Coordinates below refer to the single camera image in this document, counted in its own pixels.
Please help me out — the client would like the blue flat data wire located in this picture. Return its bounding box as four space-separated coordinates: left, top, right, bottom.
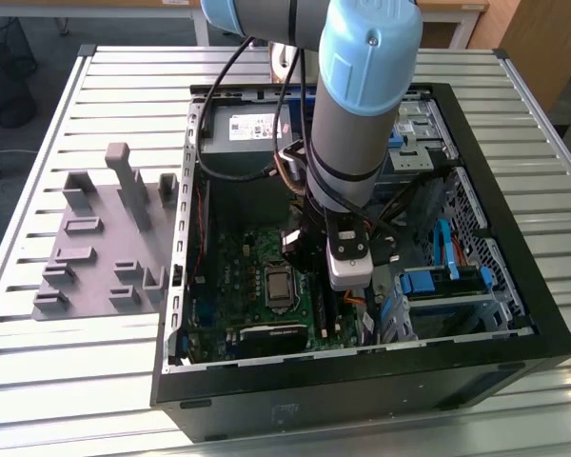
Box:
435 217 461 280

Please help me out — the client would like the white frame desk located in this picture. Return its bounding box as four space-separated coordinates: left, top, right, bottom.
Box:
189 0 489 49

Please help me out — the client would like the green motherboard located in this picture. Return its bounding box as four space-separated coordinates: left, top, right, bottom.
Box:
180 226 363 363

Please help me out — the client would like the metal disk bay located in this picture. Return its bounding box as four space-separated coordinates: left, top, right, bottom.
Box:
378 270 527 342

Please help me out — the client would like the black camera cable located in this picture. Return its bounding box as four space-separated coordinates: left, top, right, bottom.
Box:
195 36 280 185
292 47 315 158

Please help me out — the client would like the grey parts rack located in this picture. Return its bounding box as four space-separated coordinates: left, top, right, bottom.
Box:
30 142 180 325

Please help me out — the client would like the black PC case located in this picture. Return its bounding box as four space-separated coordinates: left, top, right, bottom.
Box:
149 81 571 443

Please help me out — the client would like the wooden cabinet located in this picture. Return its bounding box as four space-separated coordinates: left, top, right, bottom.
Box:
497 0 571 113

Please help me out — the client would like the hard disk in blue carrier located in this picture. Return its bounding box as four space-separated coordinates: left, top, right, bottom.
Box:
398 266 494 301

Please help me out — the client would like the metal drive cage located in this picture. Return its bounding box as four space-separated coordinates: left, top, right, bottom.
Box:
380 94 461 191

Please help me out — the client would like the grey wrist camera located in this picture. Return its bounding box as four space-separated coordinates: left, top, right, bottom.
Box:
324 216 375 291

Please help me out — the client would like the black graphics card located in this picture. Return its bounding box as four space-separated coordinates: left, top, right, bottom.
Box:
237 323 310 358

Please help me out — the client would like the blue RAM stick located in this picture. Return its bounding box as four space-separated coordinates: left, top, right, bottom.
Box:
314 274 329 336

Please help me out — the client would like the grey power supply unit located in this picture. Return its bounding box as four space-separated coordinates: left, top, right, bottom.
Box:
197 103 310 229

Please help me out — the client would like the silver CPU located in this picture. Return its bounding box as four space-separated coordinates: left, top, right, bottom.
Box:
266 270 292 301

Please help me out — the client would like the red wire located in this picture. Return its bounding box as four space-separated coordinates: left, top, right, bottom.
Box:
192 183 208 282

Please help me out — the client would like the black mesh waste bin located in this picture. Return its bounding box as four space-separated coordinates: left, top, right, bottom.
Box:
0 16 38 129

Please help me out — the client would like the black wire bundle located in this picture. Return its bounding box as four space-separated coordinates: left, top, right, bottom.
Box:
361 166 453 239

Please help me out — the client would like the CPU socket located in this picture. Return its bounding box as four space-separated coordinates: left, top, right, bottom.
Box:
260 259 300 313

